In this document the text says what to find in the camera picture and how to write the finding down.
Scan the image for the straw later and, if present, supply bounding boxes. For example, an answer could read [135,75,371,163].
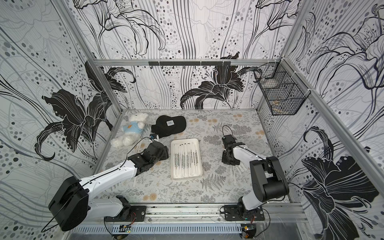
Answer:
[194,144,200,176]

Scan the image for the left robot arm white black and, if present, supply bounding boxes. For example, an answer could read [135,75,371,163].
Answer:
[48,141,169,232]

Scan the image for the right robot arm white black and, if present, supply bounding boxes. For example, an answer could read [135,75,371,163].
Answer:
[222,135,290,211]

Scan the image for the white storage tray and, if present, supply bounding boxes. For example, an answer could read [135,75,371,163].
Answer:
[170,138,203,181]

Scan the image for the black cap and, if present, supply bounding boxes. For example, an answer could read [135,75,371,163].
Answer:
[151,115,187,138]

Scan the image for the white teddy bear blue shirt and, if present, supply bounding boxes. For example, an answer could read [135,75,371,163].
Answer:
[111,113,149,148]

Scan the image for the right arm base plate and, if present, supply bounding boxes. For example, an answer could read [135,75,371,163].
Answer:
[220,205,265,222]

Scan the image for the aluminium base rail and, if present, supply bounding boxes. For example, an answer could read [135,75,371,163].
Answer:
[61,202,310,225]

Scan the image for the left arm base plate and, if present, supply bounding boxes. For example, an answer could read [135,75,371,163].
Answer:
[105,205,147,223]

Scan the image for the white cable duct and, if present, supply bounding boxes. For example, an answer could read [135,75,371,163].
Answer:
[72,224,242,235]

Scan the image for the black wire basket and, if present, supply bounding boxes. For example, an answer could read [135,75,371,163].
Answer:
[253,60,308,116]

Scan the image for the black wall bar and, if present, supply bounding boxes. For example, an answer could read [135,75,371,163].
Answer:
[148,61,232,67]

